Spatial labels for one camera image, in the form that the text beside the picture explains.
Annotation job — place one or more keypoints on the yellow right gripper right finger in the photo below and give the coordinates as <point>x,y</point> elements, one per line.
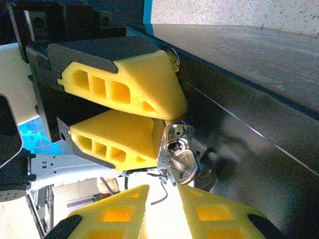
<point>219,219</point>

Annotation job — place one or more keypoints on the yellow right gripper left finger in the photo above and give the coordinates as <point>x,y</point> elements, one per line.
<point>112,219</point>

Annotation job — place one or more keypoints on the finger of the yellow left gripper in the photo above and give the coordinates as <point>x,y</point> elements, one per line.
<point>124,132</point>
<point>149,82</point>

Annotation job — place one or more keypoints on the silver metal key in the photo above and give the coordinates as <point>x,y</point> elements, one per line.
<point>183,166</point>

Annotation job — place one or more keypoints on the black box with painting print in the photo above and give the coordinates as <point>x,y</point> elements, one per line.
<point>249,124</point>

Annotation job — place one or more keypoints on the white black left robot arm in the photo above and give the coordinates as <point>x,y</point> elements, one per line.
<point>15,79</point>

